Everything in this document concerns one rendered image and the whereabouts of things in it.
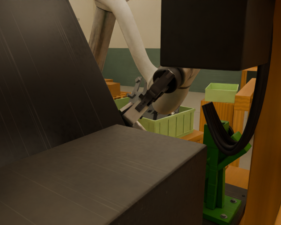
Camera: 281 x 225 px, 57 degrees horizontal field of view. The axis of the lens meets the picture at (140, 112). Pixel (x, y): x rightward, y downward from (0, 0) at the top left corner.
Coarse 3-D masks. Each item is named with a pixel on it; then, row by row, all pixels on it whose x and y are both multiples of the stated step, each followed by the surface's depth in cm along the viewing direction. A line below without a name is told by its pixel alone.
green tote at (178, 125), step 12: (180, 108) 183; (192, 108) 176; (144, 120) 153; (156, 120) 149; (168, 120) 157; (180, 120) 166; (192, 120) 177; (156, 132) 150; (168, 132) 158; (180, 132) 169; (192, 132) 179
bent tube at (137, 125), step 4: (128, 104) 57; (132, 104) 58; (120, 108) 56; (124, 108) 56; (128, 108) 58; (120, 112) 55; (124, 112) 57; (124, 120) 57; (128, 124) 57; (136, 124) 57; (140, 124) 58; (136, 128) 56; (140, 128) 57; (144, 128) 58
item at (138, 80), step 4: (136, 80) 200; (140, 80) 200; (136, 84) 201; (136, 88) 200; (132, 92) 202; (136, 92) 199; (140, 92) 196; (136, 96) 197; (132, 100) 199; (136, 100) 196
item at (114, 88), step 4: (108, 80) 696; (112, 80) 710; (108, 84) 620; (112, 84) 622; (116, 84) 636; (112, 88) 624; (116, 88) 638; (112, 92) 627; (116, 92) 641; (120, 92) 693; (124, 92) 686; (128, 92) 683; (112, 96) 629; (116, 96) 637; (120, 96) 651; (124, 96) 693
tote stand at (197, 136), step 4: (196, 132) 180; (200, 132) 180; (184, 136) 172; (188, 136) 172; (192, 136) 172; (196, 136) 173; (200, 136) 176; (188, 140) 166; (192, 140) 170; (196, 140) 173; (200, 140) 177
